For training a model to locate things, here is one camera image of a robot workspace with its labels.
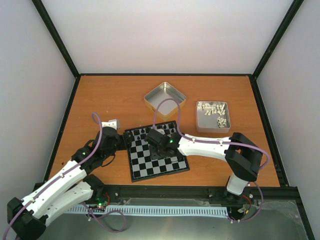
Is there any white patterned tin lid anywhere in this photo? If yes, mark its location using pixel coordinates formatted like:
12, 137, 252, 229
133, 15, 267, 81
196, 101, 231, 133

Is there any white chess pieces pile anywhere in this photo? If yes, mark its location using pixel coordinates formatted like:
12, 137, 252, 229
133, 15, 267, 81
204, 104, 227, 129

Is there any black white chess board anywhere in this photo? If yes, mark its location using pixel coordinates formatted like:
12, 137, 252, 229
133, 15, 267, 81
124, 120, 190, 183

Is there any black enclosure frame post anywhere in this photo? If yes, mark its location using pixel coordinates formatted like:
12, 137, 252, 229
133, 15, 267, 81
252, 0, 306, 78

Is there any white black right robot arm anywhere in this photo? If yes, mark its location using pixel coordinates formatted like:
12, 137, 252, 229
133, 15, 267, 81
144, 129, 270, 196

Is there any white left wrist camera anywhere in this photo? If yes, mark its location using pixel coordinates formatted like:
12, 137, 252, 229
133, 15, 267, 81
101, 119, 120, 130

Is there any black front left frame post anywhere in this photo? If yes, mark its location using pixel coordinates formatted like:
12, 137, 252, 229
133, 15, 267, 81
31, 0, 81, 78

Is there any gold square tin box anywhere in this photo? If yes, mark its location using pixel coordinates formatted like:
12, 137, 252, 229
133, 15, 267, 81
144, 82, 187, 121

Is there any light blue cable duct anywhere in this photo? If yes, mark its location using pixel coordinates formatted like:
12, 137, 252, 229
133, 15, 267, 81
64, 205, 229, 218

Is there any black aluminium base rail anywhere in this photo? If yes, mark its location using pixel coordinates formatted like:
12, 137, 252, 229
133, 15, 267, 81
32, 182, 300, 207

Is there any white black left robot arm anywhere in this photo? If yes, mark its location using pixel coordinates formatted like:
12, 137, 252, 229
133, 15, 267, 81
7, 126, 134, 240

